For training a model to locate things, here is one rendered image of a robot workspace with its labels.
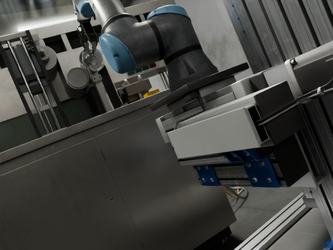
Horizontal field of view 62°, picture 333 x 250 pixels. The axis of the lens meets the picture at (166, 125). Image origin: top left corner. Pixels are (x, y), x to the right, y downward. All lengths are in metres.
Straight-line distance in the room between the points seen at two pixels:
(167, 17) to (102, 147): 0.74
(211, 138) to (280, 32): 0.35
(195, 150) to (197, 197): 0.92
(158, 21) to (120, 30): 0.11
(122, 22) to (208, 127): 0.41
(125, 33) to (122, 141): 0.70
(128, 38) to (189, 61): 0.17
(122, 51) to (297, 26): 0.42
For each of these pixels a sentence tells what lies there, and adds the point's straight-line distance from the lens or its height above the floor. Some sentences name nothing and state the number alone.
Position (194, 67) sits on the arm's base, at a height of 0.86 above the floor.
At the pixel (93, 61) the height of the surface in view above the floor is 1.23.
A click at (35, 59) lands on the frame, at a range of 1.59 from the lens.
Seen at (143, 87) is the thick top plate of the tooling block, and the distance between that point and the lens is 1.68.
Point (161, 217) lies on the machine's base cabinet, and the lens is 1.43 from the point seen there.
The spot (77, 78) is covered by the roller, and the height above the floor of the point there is 1.17.
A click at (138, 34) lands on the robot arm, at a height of 0.99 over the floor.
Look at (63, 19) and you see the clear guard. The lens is 2.17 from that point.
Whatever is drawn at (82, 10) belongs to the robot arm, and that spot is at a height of 1.37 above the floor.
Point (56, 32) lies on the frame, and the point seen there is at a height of 1.60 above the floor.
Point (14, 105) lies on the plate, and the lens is 1.97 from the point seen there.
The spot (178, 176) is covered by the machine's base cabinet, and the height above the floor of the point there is 0.47.
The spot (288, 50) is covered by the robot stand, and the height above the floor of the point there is 0.80.
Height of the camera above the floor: 0.76
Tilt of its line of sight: 1 degrees down
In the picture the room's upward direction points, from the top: 23 degrees counter-clockwise
